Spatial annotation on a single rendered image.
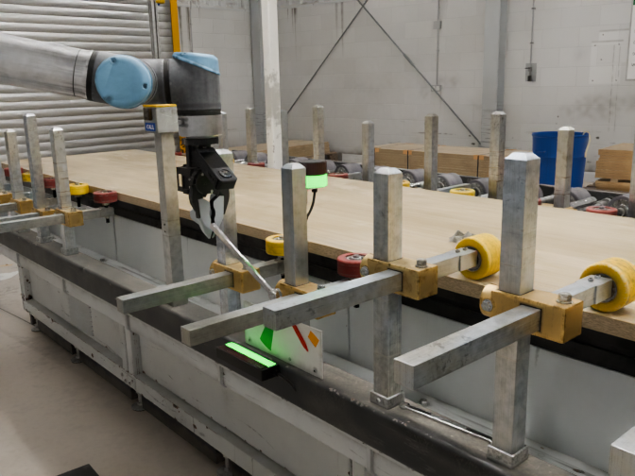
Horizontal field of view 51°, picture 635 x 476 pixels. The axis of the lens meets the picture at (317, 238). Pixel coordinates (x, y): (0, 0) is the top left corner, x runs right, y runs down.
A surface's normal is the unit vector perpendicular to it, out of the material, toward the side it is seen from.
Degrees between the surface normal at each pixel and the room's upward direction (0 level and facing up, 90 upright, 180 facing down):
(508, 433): 90
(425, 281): 90
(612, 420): 90
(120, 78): 91
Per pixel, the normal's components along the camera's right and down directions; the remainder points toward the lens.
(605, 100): -0.68, 0.18
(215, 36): 0.74, 0.14
